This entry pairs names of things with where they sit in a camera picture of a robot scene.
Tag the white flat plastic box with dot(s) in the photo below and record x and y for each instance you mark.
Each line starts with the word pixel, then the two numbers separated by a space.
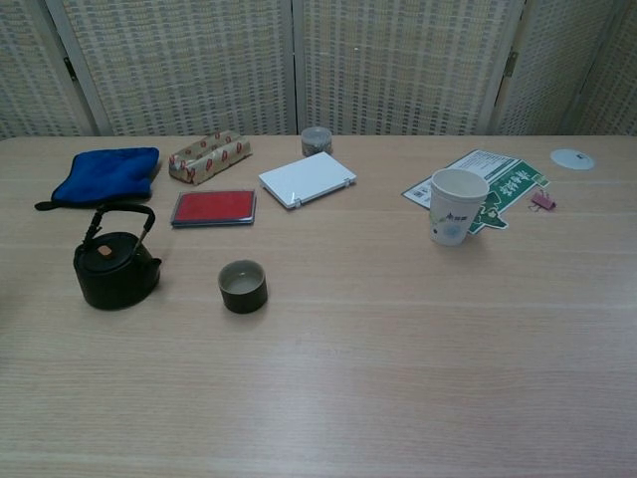
pixel 306 179

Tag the black cast iron teapot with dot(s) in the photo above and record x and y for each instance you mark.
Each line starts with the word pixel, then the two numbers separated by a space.
pixel 114 284

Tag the white printed paper cup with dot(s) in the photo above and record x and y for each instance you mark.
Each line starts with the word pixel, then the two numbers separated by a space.
pixel 448 219

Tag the woven folding screen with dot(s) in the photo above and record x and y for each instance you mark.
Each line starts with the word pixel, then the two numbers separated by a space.
pixel 189 65

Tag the blue cloth pouch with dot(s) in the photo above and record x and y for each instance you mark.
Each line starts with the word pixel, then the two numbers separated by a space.
pixel 109 174

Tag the green and white paper packet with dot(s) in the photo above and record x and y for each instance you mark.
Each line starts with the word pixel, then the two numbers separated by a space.
pixel 507 189

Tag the brass screen hinge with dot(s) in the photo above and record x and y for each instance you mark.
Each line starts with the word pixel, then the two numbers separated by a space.
pixel 510 64
pixel 69 69

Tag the gold wrapped package red print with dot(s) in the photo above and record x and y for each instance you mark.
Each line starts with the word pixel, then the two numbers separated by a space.
pixel 209 157

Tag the small round clear jar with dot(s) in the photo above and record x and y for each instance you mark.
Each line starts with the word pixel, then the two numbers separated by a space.
pixel 317 142

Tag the white round table grommet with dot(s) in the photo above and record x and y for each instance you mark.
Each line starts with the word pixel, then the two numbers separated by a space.
pixel 567 158

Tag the pink binder clip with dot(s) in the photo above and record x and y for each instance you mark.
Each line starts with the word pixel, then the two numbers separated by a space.
pixel 543 200

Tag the dark green tea cup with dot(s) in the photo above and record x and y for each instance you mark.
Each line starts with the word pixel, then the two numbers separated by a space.
pixel 244 299

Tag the red ink pad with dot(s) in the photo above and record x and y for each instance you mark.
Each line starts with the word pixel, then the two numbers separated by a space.
pixel 214 208

